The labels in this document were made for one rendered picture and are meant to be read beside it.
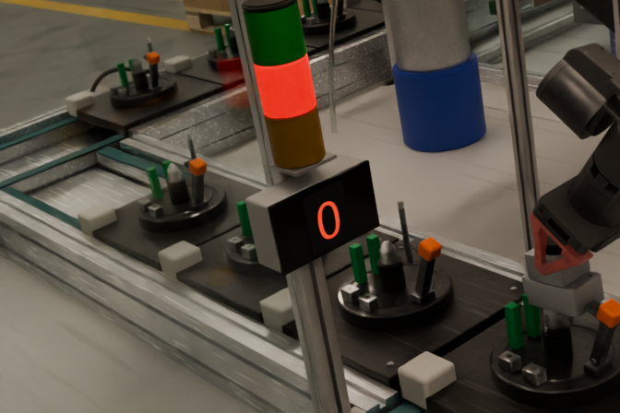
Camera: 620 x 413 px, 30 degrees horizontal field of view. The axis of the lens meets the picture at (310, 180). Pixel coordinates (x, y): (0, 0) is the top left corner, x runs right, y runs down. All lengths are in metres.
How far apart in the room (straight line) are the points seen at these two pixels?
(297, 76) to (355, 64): 1.47
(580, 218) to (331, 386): 0.32
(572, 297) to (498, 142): 1.00
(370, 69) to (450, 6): 0.51
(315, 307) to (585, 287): 0.27
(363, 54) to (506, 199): 0.73
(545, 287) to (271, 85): 0.35
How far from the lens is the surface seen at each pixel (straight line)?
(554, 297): 1.17
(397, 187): 2.00
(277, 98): 1.04
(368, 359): 1.31
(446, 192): 1.95
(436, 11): 2.05
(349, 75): 2.49
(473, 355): 1.29
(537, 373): 1.18
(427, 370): 1.23
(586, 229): 1.09
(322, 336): 1.19
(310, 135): 1.06
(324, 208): 1.08
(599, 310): 1.15
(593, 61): 1.04
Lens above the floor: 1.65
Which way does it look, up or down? 22 degrees down
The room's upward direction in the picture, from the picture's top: 11 degrees counter-clockwise
